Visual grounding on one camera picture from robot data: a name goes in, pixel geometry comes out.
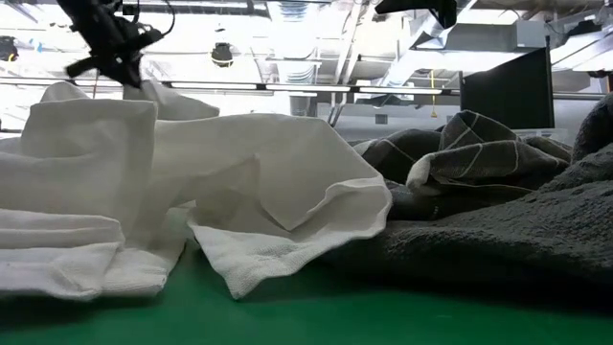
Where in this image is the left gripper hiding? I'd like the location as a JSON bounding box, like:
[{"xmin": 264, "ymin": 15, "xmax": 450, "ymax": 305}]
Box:
[{"xmin": 64, "ymin": 21, "xmax": 149, "ymax": 91}]

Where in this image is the short yellow hanging tag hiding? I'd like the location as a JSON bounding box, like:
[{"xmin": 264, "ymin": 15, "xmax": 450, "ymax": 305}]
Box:
[{"xmin": 428, "ymin": 69, "xmax": 440, "ymax": 120}]

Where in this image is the long ceiling light strip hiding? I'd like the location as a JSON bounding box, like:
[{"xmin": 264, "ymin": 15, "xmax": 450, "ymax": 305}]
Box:
[{"xmin": 0, "ymin": 76, "xmax": 464, "ymax": 96}]

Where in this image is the grey rectangular air duct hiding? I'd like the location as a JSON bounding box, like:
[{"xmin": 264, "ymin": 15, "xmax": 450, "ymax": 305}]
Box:
[{"xmin": 443, "ymin": 21, "xmax": 548, "ymax": 54}]

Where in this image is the grey terry towel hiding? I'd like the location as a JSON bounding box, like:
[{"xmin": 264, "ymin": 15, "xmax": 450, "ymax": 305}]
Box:
[{"xmin": 320, "ymin": 92, "xmax": 613, "ymax": 293}]

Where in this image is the black ceiling fixture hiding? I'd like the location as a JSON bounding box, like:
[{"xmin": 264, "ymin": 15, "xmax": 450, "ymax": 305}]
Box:
[{"xmin": 0, "ymin": 34, "xmax": 20, "ymax": 62}]

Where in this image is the white cotton towel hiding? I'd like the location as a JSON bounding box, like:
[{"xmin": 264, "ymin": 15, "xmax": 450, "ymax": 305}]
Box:
[
  {"xmin": 0, "ymin": 98, "xmax": 159, "ymax": 236},
  {"xmin": 0, "ymin": 207, "xmax": 126, "ymax": 302},
  {"xmin": 102, "ymin": 112, "xmax": 394, "ymax": 302},
  {"xmin": 39, "ymin": 79, "xmax": 221, "ymax": 122}
]

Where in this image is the dark grey checked towel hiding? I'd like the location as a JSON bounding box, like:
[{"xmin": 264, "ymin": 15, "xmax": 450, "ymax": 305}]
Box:
[{"xmin": 352, "ymin": 109, "xmax": 574, "ymax": 222}]

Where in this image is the silver ribbed air duct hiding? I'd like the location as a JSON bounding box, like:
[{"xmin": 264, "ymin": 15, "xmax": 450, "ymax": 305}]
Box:
[{"xmin": 270, "ymin": 0, "xmax": 320, "ymax": 119}]

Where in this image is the black ceiling dome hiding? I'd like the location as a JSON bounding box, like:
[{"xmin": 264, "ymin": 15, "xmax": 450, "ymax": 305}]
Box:
[{"xmin": 211, "ymin": 41, "xmax": 235, "ymax": 69}]

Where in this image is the large round air duct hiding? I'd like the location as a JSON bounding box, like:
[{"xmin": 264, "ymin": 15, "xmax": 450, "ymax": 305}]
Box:
[{"xmin": 380, "ymin": 0, "xmax": 480, "ymax": 88}]

